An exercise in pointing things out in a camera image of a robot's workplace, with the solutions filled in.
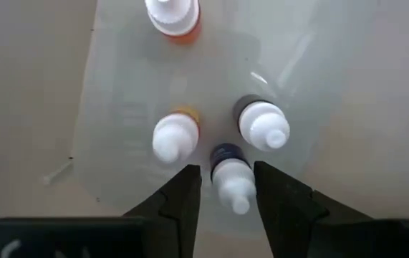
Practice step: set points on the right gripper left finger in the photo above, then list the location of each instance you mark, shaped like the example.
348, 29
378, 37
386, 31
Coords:
179, 215

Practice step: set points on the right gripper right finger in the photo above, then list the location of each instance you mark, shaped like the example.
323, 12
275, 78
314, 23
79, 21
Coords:
283, 215

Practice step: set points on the blue food colouring bottle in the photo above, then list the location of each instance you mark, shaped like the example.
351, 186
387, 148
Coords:
233, 182

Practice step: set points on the yellow food colouring bottle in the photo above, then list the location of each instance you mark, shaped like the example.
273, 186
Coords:
173, 138

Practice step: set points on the dark brown food colouring bottle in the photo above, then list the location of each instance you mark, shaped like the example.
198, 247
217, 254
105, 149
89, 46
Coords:
263, 125

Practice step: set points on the orange food colouring bottle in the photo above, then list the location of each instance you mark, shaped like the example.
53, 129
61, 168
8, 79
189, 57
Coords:
172, 18

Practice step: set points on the white plastic storage bin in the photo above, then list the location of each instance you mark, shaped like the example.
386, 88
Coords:
136, 89

